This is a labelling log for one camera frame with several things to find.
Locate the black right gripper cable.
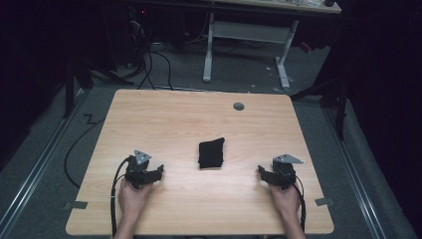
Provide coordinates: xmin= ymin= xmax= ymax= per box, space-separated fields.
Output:
xmin=293 ymin=173 xmax=308 ymax=233

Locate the white-legged desk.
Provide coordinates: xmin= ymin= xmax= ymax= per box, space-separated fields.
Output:
xmin=202 ymin=0 xmax=342 ymax=92

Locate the bundle of black cables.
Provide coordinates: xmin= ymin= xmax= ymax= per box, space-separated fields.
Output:
xmin=115 ymin=13 xmax=175 ymax=92

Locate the metal floor rail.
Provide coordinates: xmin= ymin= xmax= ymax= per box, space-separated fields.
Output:
xmin=0 ymin=89 xmax=88 ymax=231
xmin=322 ymin=107 xmax=388 ymax=239

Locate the black floor cable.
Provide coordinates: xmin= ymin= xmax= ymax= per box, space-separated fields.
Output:
xmin=63 ymin=114 xmax=106 ymax=189

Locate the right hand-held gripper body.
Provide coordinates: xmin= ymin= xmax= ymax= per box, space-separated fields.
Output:
xmin=272 ymin=152 xmax=305 ymax=191

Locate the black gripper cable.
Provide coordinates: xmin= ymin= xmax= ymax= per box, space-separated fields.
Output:
xmin=109 ymin=155 xmax=132 ymax=238
xmin=293 ymin=173 xmax=308 ymax=233

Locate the person's left hand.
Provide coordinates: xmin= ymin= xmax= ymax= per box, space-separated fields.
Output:
xmin=116 ymin=180 xmax=155 ymax=221

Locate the person's right hand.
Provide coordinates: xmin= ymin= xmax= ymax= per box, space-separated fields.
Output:
xmin=268 ymin=183 xmax=302 ymax=221

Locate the black curtain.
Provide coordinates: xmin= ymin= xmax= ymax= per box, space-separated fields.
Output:
xmin=344 ymin=0 xmax=422 ymax=233
xmin=0 ymin=0 xmax=73 ymax=170

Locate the black metal stand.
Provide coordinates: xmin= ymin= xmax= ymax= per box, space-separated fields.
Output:
xmin=62 ymin=59 xmax=96 ymax=120
xmin=291 ymin=75 xmax=350 ymax=141

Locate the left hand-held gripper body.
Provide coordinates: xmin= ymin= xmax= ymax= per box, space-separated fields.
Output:
xmin=123 ymin=149 xmax=153 ymax=191

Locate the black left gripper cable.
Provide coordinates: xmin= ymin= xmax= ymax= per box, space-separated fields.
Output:
xmin=109 ymin=155 xmax=132 ymax=238

